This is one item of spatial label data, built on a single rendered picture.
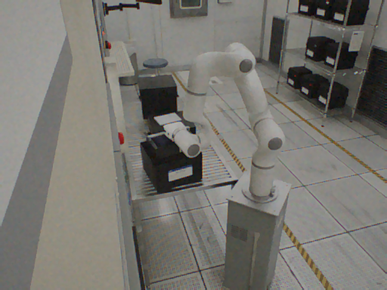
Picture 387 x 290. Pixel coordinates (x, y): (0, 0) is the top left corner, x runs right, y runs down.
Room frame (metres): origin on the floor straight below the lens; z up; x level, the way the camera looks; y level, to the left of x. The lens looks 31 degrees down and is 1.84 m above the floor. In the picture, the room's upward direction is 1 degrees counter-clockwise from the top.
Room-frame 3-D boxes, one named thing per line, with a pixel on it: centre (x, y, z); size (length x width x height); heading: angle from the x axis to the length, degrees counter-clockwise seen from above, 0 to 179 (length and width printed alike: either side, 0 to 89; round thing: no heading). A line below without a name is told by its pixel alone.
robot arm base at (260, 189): (1.30, -0.34, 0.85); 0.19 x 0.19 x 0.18
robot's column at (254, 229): (1.30, -0.34, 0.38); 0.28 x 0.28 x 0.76; 61
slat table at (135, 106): (1.95, 0.23, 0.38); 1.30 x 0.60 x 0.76; 16
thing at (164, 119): (1.48, 0.14, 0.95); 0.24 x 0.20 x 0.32; 115
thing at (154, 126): (1.96, 0.17, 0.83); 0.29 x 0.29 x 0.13; 16
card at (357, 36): (3.51, -1.79, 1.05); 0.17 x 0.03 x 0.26; 106
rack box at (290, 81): (4.43, -1.54, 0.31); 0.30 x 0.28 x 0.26; 13
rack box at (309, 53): (4.10, -1.63, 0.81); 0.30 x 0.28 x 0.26; 11
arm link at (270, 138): (1.27, -0.34, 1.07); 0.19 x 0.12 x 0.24; 6
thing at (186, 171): (1.48, 0.14, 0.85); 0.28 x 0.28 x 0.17; 25
